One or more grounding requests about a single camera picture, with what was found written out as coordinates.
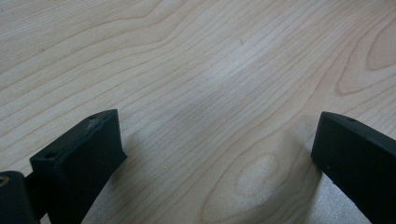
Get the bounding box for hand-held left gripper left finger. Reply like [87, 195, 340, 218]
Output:
[29, 108, 128, 224]

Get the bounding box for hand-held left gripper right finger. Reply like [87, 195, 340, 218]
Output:
[310, 110, 396, 224]

